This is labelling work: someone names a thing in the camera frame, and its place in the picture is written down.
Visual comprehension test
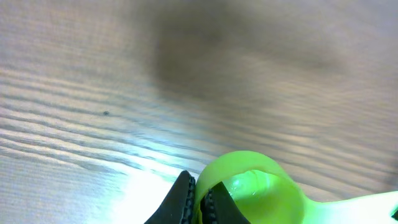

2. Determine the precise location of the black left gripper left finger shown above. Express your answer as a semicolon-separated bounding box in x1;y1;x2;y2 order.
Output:
145;170;196;224

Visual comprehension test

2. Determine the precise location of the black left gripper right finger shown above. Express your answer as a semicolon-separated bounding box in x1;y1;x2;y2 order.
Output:
200;182;250;224

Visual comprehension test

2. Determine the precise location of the green plastic measuring scoop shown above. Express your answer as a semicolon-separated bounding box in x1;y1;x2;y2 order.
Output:
193;151;397;224

